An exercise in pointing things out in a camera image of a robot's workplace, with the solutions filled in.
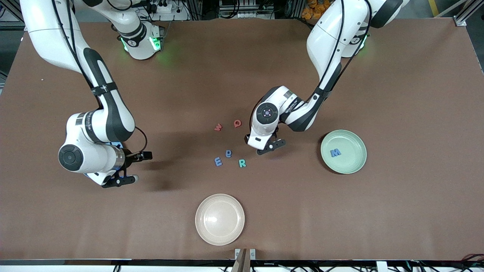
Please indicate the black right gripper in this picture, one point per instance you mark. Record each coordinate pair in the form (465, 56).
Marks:
(131, 159)

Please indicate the red foam letter Q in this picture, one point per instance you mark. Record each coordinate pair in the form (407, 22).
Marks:
(237, 123)

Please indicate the teal foam letter R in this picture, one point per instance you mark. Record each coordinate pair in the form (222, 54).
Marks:
(242, 163)

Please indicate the blue round foam letter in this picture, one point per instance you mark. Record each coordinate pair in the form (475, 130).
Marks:
(228, 153)

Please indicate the blue foam letter E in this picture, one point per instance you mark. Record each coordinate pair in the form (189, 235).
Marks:
(217, 161)

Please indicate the blue foam letter M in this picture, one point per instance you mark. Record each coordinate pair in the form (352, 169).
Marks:
(335, 153)

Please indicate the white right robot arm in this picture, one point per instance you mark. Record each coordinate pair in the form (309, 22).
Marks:
(49, 37)

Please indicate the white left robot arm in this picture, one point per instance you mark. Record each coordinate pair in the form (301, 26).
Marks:
(325, 41)

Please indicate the blue plate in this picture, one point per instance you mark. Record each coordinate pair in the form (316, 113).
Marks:
(116, 144)

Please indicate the green plate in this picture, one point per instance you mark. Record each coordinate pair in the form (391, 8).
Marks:
(349, 160)

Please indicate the beige plate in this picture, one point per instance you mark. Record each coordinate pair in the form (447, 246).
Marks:
(220, 220)

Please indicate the orange packaged items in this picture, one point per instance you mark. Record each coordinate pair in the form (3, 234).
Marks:
(314, 9)

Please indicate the grey equipment rack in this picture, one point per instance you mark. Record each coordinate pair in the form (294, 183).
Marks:
(242, 5)

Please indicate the white power strip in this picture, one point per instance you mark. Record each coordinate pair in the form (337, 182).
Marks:
(160, 7)

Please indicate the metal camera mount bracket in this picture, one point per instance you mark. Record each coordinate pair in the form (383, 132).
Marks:
(245, 258)

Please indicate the aluminium frame profile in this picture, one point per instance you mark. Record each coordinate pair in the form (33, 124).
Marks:
(459, 22)

